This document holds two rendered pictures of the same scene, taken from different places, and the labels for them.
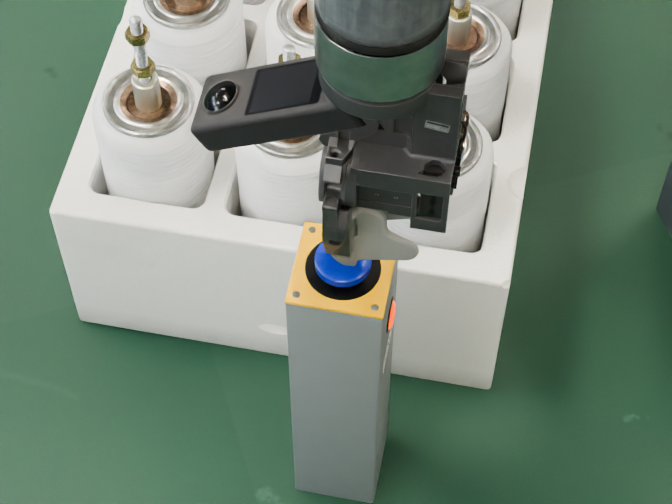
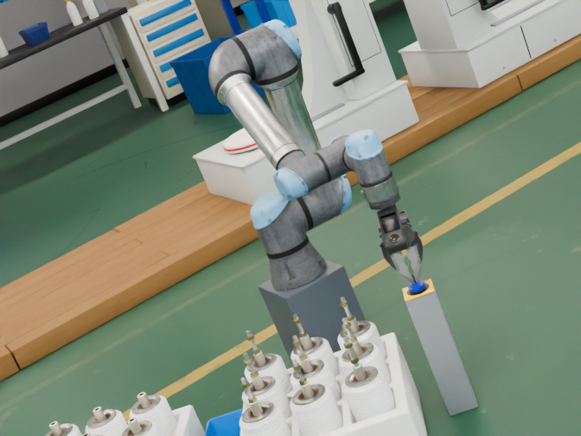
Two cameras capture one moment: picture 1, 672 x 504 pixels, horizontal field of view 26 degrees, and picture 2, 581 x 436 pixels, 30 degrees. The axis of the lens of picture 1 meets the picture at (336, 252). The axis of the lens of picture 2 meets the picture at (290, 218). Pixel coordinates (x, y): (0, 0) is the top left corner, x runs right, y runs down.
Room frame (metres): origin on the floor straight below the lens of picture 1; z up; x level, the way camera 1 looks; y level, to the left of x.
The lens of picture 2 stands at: (0.90, 2.24, 1.30)
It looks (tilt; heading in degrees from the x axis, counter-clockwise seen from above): 17 degrees down; 267
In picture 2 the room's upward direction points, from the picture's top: 23 degrees counter-clockwise
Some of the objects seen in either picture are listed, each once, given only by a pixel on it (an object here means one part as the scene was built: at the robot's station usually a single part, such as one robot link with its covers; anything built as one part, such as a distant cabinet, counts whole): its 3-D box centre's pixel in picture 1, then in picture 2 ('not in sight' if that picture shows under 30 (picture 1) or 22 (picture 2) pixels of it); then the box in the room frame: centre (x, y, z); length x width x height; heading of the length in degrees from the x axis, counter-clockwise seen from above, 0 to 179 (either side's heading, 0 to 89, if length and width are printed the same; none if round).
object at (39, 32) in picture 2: not in sight; (35, 34); (1.59, -5.43, 0.82); 0.24 x 0.16 x 0.11; 106
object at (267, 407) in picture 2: not in sight; (258, 412); (1.00, 0.11, 0.25); 0.08 x 0.08 x 0.01
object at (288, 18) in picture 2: not in sight; (284, 7); (-0.03, -5.15, 0.36); 0.50 x 0.38 x 0.21; 108
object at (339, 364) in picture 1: (343, 377); (440, 349); (0.56, -0.01, 0.16); 0.07 x 0.07 x 0.31; 79
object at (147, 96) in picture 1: (146, 91); (359, 372); (0.77, 0.15, 0.26); 0.02 x 0.02 x 0.03
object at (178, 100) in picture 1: (148, 101); (361, 377); (0.77, 0.15, 0.25); 0.08 x 0.08 x 0.01
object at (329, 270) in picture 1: (343, 264); (417, 287); (0.56, 0.00, 0.32); 0.04 x 0.04 x 0.02
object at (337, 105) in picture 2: not in sight; (281, 79); (0.45, -2.28, 0.45); 0.82 x 0.57 x 0.74; 17
